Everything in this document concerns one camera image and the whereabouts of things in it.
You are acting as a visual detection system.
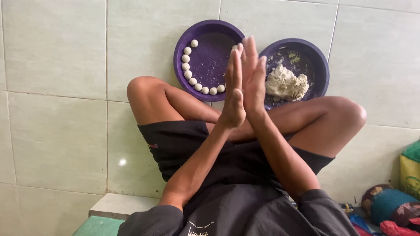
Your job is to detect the person's right hand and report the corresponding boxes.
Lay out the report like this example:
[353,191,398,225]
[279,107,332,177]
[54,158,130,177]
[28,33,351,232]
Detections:
[241,35,268,116]

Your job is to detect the person's left hand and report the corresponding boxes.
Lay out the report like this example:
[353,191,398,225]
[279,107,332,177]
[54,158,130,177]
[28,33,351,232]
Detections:
[219,43,247,129]

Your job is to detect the lump of white dough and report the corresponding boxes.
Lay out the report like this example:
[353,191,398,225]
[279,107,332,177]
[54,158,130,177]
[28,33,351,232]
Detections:
[265,64,310,102]

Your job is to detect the purple tray with dough balls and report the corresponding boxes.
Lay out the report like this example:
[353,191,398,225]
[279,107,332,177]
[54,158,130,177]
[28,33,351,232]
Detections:
[173,20,246,102]

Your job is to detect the purple tray with dough lump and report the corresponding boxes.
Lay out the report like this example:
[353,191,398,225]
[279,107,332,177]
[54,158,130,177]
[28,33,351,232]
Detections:
[259,38,330,111]

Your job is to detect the row of small dough balls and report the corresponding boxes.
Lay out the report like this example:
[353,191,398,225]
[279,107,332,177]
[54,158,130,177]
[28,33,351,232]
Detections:
[181,39,226,96]

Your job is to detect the person's right leg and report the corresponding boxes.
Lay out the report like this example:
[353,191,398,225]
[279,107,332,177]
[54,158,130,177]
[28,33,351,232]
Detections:
[230,96,367,158]

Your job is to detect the person's leg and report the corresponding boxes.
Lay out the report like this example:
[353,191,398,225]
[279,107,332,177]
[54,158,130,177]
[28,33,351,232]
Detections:
[127,76,230,132]
[230,96,367,158]

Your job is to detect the person's left leg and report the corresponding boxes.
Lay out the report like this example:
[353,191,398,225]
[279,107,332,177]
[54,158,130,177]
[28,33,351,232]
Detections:
[127,76,230,132]

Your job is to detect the black shorts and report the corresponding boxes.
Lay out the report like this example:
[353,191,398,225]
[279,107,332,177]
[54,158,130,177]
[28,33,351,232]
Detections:
[137,120,335,197]

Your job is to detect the dark grey shirt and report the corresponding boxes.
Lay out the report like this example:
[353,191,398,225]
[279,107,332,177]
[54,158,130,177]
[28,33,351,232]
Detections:
[117,183,360,236]

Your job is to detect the yellow and green sack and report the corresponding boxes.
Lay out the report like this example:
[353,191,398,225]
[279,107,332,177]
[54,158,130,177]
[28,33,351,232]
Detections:
[400,139,420,200]

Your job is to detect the blue plastic sheet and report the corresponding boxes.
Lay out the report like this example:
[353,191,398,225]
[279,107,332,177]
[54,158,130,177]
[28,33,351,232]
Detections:
[348,214,375,236]

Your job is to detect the white tiled step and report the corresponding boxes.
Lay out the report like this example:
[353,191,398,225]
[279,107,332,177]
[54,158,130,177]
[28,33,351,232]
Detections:
[89,193,161,220]

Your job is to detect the multicoloured ball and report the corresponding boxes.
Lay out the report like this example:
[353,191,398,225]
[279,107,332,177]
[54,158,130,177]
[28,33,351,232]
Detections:
[362,184,420,230]

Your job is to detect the red cloth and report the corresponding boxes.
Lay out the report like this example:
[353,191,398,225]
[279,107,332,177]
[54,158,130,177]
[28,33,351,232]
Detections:
[380,220,420,236]

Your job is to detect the green mat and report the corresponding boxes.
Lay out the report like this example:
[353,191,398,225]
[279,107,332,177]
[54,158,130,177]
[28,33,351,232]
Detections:
[72,216,125,236]

